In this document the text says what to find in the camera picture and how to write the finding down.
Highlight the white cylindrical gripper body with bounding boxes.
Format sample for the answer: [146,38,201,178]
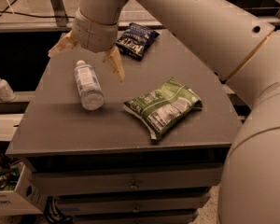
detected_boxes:
[72,9,119,52]

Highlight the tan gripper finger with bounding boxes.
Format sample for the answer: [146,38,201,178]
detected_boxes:
[48,31,77,58]
[104,46,125,82]

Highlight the blue plastic bottle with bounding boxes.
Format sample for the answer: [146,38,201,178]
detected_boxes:
[74,60,105,110]

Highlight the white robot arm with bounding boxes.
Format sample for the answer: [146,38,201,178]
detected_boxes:
[49,0,280,224]

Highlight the white pump dispenser bottle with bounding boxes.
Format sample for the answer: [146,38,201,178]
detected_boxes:
[0,78,16,102]

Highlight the dark blue chip bag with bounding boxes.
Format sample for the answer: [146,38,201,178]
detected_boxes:
[116,22,160,61]

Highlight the green chip bag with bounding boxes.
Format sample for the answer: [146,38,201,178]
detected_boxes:
[123,77,203,140]

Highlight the grey drawer cabinet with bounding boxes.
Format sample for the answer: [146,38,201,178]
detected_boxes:
[7,30,241,224]

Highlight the cans in box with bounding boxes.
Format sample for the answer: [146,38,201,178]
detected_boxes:
[0,167,20,190]

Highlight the white cardboard box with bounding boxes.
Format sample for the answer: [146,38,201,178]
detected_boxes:
[0,163,47,216]

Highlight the metal frame rail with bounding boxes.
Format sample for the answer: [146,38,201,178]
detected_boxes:
[0,0,280,34]

